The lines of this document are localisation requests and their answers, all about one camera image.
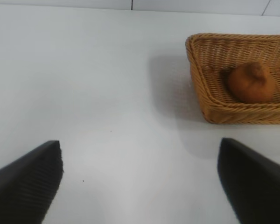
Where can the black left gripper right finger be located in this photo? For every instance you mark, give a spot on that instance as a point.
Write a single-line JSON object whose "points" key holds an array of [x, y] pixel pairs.
{"points": [[259, 184]]}

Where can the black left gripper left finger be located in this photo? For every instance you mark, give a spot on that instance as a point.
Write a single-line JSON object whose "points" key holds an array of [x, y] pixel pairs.
{"points": [[21, 184]]}

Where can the orange-brown bread bun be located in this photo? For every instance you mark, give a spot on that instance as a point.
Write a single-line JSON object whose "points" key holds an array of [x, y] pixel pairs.
{"points": [[252, 84]]}

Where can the brown woven wicker basket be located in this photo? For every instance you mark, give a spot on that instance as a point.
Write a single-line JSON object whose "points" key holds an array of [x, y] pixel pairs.
{"points": [[207, 93]]}

